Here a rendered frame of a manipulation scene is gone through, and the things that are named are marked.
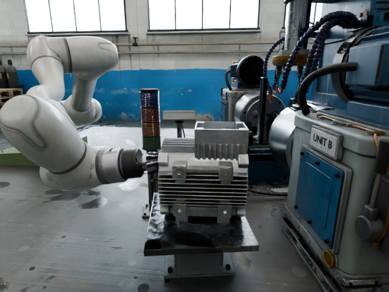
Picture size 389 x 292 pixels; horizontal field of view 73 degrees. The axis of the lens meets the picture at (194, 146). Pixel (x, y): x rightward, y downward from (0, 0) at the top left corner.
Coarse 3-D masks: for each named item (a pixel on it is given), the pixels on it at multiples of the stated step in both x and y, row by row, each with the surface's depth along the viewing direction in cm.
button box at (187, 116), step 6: (168, 114) 135; (174, 114) 135; (180, 114) 135; (186, 114) 135; (192, 114) 135; (168, 120) 135; (174, 120) 135; (180, 120) 135; (186, 120) 136; (192, 120) 136
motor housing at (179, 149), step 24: (168, 144) 61; (192, 144) 61; (168, 168) 59; (192, 168) 57; (216, 168) 57; (240, 168) 58; (168, 192) 59; (192, 192) 58; (216, 192) 57; (240, 192) 57; (216, 216) 63
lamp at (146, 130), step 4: (144, 124) 80; (148, 124) 80; (152, 124) 80; (156, 124) 81; (144, 128) 81; (148, 128) 80; (152, 128) 81; (156, 128) 81; (144, 132) 81; (148, 132) 81; (152, 132) 81; (156, 132) 82; (160, 132) 84; (148, 136) 81; (152, 136) 81
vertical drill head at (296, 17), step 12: (300, 0) 100; (288, 12) 105; (300, 12) 101; (288, 24) 105; (300, 24) 102; (288, 36) 106; (300, 36) 103; (288, 48) 106; (276, 60) 107; (300, 60) 102; (276, 72) 114; (300, 72) 114
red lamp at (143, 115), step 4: (144, 108) 79; (148, 108) 79; (152, 108) 79; (156, 108) 80; (144, 112) 79; (148, 112) 79; (152, 112) 79; (156, 112) 80; (144, 116) 80; (148, 116) 79; (152, 116) 80; (156, 116) 80; (144, 120) 80; (148, 120) 80; (152, 120) 80; (156, 120) 81
